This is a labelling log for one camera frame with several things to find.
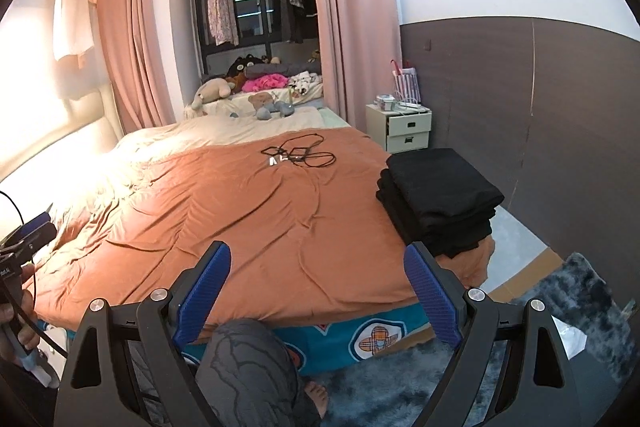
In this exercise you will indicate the small grey teddy bear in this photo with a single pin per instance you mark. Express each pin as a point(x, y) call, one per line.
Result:
point(266, 105)

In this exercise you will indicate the person's patterned grey leg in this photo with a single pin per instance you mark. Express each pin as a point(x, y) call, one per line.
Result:
point(248, 378)

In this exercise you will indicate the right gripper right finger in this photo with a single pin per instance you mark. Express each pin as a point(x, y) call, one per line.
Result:
point(440, 294)

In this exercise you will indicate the pink plush toy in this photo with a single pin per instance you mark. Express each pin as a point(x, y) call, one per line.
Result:
point(265, 83)

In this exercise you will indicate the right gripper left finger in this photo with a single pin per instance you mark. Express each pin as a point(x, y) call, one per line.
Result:
point(194, 293)

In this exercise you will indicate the beige teddy bear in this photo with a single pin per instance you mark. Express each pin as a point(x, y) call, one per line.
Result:
point(210, 91)

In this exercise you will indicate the black plush toy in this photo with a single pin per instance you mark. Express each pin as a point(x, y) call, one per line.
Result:
point(242, 62)

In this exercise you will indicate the white bedside drawer cabinet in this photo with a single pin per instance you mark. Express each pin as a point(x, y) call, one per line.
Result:
point(397, 131)

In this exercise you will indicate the stack of folded black clothes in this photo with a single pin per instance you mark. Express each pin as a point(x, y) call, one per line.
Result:
point(437, 198)

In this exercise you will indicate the striped rack on cabinet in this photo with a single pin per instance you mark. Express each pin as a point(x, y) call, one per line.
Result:
point(406, 84)

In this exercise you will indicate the person's bare foot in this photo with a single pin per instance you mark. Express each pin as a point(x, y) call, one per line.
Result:
point(319, 396)

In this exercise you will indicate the pink curtain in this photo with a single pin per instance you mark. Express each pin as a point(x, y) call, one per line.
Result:
point(132, 58)

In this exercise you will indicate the grey fluffy rug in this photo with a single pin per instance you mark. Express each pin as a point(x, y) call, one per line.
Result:
point(556, 356)

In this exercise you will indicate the white padded headboard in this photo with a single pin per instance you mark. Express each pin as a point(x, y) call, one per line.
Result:
point(24, 137)

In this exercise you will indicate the blue patterned bed sheet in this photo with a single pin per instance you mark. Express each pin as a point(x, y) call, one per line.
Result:
point(326, 348)

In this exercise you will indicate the dark hanging clothes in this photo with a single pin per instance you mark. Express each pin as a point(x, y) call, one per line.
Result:
point(298, 20)

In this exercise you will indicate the floral hanging garment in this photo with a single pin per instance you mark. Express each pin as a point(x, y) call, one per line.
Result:
point(222, 22)

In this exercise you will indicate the orange-brown duvet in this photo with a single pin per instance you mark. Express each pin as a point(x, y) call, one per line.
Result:
point(308, 245)

